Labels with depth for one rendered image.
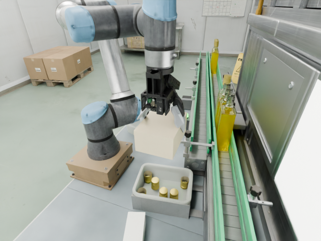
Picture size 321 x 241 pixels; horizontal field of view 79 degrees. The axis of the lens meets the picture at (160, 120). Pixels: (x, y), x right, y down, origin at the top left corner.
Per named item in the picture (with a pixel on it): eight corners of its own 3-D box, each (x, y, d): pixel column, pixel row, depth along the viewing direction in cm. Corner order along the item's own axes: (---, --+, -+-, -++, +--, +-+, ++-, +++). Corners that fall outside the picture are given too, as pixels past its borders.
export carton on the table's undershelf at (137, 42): (126, 48, 604) (125, 33, 583) (132, 45, 640) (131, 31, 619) (145, 49, 588) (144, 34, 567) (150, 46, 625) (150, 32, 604)
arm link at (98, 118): (83, 131, 90) (75, 104, 83) (111, 122, 96) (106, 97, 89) (89, 143, 81) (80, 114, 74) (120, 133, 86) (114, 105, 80)
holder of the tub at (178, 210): (203, 221, 72) (205, 208, 68) (132, 208, 77) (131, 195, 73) (203, 185, 86) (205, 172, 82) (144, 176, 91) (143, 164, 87)
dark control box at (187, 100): (191, 110, 147) (192, 100, 142) (180, 109, 148) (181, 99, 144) (192, 105, 154) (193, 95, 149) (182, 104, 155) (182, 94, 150)
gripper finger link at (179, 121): (178, 141, 56) (162, 115, 53) (184, 130, 60) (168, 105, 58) (188, 138, 54) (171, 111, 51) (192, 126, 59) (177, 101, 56)
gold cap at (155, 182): (150, 189, 82) (150, 182, 80) (152, 183, 85) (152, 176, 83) (158, 191, 82) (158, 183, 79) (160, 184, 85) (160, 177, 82)
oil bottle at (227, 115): (228, 151, 86) (237, 109, 75) (214, 150, 87) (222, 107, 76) (226, 144, 91) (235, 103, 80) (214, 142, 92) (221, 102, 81)
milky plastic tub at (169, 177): (188, 219, 73) (190, 204, 68) (132, 208, 76) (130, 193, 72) (191, 182, 87) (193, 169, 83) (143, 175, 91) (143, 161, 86)
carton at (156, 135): (135, 150, 60) (133, 130, 56) (154, 124, 73) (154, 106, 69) (172, 159, 56) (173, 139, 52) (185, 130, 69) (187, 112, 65)
